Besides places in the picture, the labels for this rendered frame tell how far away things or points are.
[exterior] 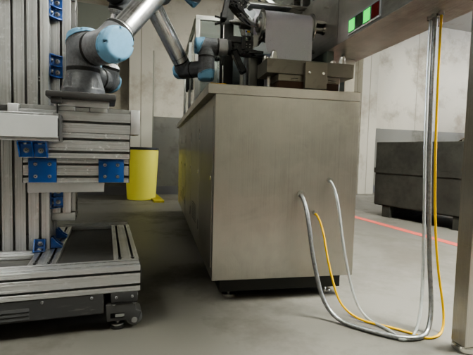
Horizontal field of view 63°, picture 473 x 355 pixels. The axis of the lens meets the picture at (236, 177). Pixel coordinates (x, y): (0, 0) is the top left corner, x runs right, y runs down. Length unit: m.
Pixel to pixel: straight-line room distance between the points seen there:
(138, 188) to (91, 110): 3.46
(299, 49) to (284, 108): 0.43
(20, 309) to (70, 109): 0.68
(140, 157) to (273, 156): 3.37
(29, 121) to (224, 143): 0.69
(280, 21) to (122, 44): 0.85
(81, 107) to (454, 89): 7.48
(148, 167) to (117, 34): 3.56
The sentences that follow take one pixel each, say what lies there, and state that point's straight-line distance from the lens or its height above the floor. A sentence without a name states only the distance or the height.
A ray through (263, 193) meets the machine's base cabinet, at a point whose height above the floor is 0.46.
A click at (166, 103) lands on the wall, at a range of 5.61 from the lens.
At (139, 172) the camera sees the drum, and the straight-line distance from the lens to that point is 4.85.
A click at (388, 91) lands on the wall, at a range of 7.27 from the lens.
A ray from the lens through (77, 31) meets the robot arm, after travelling 1.52.
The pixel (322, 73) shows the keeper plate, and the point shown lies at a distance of 1.74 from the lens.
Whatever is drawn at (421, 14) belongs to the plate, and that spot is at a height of 1.14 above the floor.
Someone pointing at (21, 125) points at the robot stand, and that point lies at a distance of 1.36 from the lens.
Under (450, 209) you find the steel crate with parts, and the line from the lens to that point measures 3.85.
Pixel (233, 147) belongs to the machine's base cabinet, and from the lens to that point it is 1.55.
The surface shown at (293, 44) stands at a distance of 1.96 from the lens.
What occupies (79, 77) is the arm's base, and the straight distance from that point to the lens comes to 1.48.
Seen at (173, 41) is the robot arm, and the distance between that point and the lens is 1.83.
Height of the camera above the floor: 0.63
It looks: 4 degrees down
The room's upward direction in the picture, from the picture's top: 1 degrees clockwise
